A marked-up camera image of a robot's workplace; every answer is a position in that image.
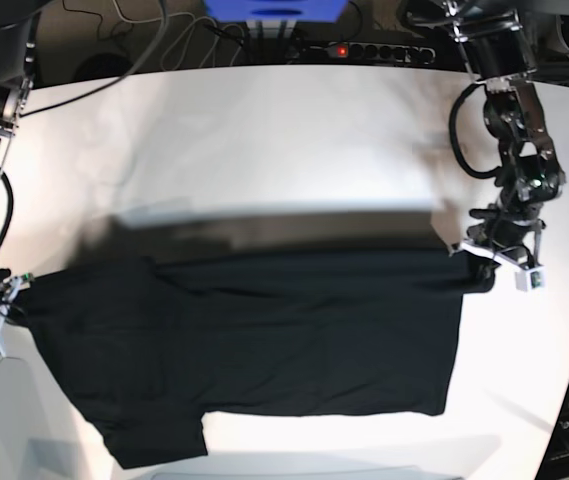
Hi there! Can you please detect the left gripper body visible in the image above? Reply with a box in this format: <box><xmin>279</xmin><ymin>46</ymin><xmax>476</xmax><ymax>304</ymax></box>
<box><xmin>450</xmin><ymin>207</ymin><xmax>546</xmax><ymax>270</ymax></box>

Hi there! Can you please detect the black T-shirt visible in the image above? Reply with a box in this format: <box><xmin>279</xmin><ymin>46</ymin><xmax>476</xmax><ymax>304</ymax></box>
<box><xmin>16</xmin><ymin>249</ymin><xmax>492</xmax><ymax>469</ymax></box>

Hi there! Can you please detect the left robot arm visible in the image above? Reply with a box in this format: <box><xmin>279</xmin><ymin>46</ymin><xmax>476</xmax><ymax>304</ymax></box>
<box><xmin>439</xmin><ymin>1</ymin><xmax>566</xmax><ymax>292</ymax></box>

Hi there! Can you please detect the black power strip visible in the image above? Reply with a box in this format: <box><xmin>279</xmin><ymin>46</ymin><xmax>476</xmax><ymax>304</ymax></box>
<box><xmin>289</xmin><ymin>42</ymin><xmax>437</xmax><ymax>66</ymax></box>

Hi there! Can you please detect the blue plastic box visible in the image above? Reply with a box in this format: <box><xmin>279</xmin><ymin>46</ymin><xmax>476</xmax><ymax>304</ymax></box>
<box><xmin>204</xmin><ymin>0</ymin><xmax>348</xmax><ymax>23</ymax></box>

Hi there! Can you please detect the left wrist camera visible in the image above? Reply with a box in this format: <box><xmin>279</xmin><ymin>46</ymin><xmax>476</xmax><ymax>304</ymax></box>
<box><xmin>515</xmin><ymin>266</ymin><xmax>546</xmax><ymax>292</ymax></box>

